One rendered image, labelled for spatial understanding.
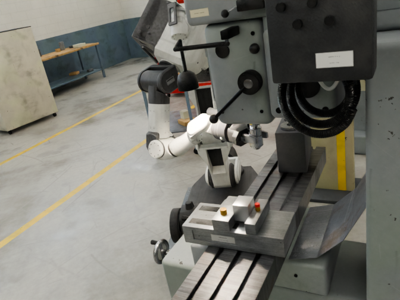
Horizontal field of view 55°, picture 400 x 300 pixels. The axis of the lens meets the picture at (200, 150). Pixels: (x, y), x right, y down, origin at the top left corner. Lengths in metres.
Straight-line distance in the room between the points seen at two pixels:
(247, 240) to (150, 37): 0.92
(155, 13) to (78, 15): 9.84
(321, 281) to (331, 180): 2.03
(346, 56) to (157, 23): 1.04
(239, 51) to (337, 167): 2.24
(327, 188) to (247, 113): 2.25
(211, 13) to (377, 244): 0.78
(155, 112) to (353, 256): 0.94
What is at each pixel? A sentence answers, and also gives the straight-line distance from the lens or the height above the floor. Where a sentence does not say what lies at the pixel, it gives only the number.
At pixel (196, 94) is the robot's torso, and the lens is 2.03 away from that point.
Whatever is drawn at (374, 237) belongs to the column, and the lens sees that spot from 1.16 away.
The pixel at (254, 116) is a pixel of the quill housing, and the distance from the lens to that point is 1.20.
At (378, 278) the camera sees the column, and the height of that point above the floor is 0.91.
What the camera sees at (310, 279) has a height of 0.80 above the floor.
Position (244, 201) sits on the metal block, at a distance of 1.26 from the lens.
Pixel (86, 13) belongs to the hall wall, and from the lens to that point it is 11.77.
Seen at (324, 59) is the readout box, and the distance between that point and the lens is 0.82.
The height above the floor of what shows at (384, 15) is 1.60.
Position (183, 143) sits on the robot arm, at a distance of 1.55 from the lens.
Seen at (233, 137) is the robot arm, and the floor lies 1.24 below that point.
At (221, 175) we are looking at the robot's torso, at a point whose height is 0.73.
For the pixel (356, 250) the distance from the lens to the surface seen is 1.61.
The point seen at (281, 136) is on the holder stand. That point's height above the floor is 1.11.
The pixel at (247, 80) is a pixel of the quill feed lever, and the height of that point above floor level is 1.47.
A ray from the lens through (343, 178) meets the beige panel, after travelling 3.32.
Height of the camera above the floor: 1.73
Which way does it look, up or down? 23 degrees down
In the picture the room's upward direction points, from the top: 11 degrees counter-clockwise
